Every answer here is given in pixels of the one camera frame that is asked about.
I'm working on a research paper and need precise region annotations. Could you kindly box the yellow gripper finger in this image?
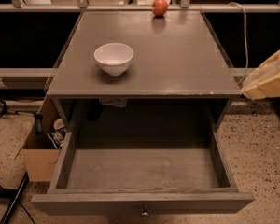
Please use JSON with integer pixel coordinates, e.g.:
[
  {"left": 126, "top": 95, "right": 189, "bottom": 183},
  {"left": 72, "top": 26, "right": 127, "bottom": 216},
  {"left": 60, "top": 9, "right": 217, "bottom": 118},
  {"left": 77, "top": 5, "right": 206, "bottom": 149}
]
[
  {"left": 242, "top": 73, "right": 280, "bottom": 100},
  {"left": 243, "top": 50, "right": 280, "bottom": 87}
]

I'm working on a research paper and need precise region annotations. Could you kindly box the red apple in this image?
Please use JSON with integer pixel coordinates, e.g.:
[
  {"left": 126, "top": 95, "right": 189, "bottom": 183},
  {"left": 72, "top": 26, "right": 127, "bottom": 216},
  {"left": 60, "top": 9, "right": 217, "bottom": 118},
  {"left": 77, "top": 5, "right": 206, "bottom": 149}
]
[{"left": 152, "top": 0, "right": 168, "bottom": 17}]

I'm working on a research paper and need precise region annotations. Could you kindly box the open grey top drawer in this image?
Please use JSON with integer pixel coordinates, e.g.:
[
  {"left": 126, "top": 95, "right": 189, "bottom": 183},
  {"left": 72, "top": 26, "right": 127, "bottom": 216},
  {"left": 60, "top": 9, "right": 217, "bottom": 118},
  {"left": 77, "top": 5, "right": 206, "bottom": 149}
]
[{"left": 31, "top": 98, "right": 256, "bottom": 216}]

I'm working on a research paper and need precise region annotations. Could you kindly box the metal drawer knob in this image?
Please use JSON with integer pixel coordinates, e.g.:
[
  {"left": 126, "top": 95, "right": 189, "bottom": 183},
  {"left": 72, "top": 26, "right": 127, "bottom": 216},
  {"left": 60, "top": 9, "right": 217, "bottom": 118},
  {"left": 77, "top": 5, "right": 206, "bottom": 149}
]
[{"left": 140, "top": 206, "right": 149, "bottom": 217}]

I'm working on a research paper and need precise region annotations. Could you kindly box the grey wooden cabinet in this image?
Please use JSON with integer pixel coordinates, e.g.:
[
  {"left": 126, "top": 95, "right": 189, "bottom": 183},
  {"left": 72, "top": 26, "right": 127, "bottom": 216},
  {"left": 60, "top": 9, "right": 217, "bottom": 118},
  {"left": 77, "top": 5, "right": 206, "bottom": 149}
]
[{"left": 47, "top": 11, "right": 240, "bottom": 129}]

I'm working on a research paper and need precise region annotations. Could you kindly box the white ceramic bowl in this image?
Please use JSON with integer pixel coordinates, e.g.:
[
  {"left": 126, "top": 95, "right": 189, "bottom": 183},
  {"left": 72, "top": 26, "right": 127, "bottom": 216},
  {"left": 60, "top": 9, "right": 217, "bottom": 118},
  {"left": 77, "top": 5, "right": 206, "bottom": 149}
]
[{"left": 94, "top": 43, "right": 134, "bottom": 76}]

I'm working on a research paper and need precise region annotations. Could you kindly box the snack packet in box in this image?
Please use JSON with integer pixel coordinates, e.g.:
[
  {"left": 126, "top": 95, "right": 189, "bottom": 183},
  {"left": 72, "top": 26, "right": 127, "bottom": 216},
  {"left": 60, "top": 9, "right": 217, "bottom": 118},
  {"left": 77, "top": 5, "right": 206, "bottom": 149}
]
[{"left": 47, "top": 119, "right": 66, "bottom": 149}]

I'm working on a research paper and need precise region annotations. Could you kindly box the black bottle in box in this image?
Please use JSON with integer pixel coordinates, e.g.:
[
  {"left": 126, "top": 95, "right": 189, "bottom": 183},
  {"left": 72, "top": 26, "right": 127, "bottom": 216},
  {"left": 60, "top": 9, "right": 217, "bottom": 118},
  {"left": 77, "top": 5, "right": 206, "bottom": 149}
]
[{"left": 34, "top": 114, "right": 43, "bottom": 135}]

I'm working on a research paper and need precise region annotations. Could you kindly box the brown cardboard box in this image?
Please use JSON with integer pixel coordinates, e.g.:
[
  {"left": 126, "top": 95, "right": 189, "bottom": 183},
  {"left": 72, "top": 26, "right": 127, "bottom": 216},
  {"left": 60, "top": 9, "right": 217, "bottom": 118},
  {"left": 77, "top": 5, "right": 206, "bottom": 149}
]
[{"left": 21, "top": 97, "right": 60, "bottom": 182}]

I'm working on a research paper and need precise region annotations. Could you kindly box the black floor stand bar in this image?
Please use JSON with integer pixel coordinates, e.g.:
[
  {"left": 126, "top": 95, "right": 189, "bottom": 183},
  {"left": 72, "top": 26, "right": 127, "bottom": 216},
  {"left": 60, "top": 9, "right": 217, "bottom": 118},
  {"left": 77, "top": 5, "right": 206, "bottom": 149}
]
[{"left": 0, "top": 173, "right": 29, "bottom": 224}]

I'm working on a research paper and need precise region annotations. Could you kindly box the white cable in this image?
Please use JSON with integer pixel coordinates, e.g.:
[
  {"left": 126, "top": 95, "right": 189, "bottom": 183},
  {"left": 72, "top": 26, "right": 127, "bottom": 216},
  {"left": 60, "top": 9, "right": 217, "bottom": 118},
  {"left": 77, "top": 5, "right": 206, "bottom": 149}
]
[{"left": 229, "top": 1, "right": 250, "bottom": 86}]

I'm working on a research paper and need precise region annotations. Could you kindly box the metal rail frame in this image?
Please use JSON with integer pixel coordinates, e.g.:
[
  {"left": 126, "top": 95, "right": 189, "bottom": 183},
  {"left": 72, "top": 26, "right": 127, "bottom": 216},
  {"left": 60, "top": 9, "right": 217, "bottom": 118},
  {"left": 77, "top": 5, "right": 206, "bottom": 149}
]
[{"left": 0, "top": 0, "right": 280, "bottom": 91}]

